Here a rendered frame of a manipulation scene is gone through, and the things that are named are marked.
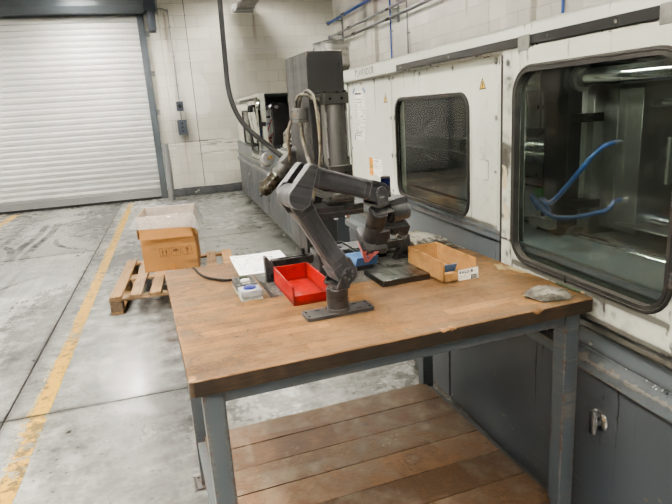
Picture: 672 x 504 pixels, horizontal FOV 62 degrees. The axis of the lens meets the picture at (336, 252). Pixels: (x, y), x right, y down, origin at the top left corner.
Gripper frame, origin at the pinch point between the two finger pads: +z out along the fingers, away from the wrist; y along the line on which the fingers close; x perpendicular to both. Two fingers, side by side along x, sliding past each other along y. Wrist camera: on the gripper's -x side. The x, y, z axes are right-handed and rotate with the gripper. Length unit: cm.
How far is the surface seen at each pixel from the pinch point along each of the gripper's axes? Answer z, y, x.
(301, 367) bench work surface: -8, -38, 33
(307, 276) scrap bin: 20.6, 14.8, 12.6
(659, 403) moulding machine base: -5, -68, -53
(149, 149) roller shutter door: 503, 800, 32
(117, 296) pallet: 230, 207, 89
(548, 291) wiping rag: -10, -31, -42
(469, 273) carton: 4.8, -8.3, -33.7
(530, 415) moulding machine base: 55, -38, -60
